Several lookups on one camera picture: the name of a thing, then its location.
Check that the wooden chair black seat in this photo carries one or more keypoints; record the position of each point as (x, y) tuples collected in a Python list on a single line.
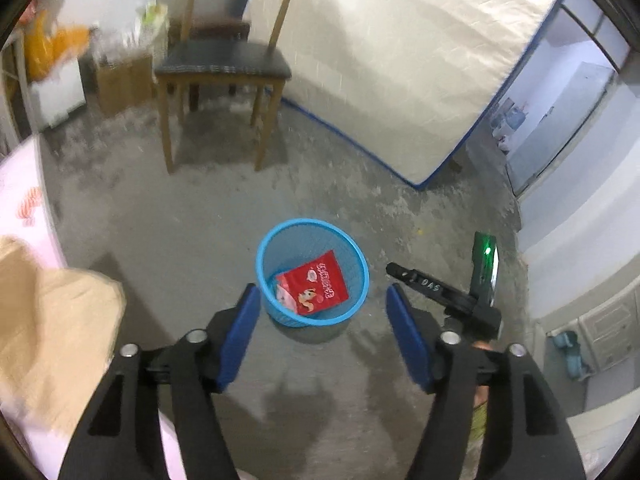
[(220, 61)]

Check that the white mattress blue edge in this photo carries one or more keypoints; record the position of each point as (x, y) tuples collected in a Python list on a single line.
[(405, 80)]

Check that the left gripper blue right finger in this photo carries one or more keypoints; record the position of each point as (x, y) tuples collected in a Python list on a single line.
[(412, 345)]

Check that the blue mesh trash bin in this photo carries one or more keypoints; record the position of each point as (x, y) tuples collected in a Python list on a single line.
[(300, 240)]

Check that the yellow plastic bag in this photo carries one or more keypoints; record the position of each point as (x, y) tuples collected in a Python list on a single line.
[(44, 52)]

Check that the white storage box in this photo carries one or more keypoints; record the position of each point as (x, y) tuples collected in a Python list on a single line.
[(57, 96)]

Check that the right hand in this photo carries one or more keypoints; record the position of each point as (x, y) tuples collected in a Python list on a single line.
[(481, 392)]

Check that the brown cardboard box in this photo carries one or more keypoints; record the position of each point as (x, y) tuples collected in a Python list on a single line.
[(124, 85)]

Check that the red snack bag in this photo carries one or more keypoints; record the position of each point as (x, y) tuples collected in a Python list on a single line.
[(312, 287)]

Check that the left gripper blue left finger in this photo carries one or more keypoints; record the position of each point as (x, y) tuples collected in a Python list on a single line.
[(234, 329)]

